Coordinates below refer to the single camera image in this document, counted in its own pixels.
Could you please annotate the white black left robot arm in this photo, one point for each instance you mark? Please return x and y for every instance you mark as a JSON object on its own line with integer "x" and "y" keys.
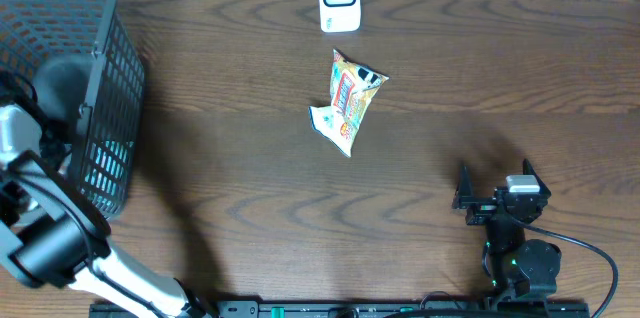
{"x": 69, "y": 245}

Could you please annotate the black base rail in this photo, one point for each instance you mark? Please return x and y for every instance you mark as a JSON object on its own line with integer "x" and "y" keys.
{"x": 253, "y": 309}

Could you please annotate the yellow red snack bag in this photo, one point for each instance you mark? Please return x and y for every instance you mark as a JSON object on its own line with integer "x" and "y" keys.
{"x": 352, "y": 88}

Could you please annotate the dark grey plastic mesh basket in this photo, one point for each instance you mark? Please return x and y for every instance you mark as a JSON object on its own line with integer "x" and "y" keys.
{"x": 88, "y": 76}

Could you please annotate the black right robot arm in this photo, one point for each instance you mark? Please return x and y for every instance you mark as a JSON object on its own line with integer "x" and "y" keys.
{"x": 521, "y": 269}

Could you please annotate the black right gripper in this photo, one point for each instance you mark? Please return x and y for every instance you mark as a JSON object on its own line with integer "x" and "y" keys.
{"x": 464, "y": 193}

